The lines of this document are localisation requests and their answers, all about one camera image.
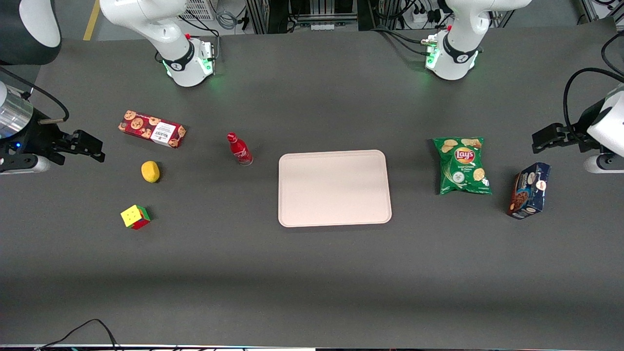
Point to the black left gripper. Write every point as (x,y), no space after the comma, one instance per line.
(571,131)

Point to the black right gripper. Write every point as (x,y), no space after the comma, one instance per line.
(40,138)

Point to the red coke bottle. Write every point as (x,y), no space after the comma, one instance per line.
(239,149)

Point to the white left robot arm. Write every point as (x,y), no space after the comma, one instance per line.
(458,48)

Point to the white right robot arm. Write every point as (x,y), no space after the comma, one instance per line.
(181,54)

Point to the beige plastic tray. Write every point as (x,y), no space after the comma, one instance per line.
(334,188)

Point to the dark blue cookie box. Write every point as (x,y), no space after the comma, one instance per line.
(529,190)

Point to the red cookie box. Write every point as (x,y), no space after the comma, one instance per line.
(152,128)

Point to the yellow lemon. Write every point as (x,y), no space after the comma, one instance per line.
(150,171)

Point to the colourful rubik's cube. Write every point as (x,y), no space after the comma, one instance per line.
(135,216)

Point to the green lays chips bag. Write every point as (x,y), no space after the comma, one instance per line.
(462,165)

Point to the white power strip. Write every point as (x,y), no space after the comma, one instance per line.
(420,16)

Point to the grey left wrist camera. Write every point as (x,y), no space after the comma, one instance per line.
(604,164)

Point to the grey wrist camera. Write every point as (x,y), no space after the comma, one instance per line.
(604,164)
(23,165)

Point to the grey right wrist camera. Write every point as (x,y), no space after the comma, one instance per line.
(23,165)

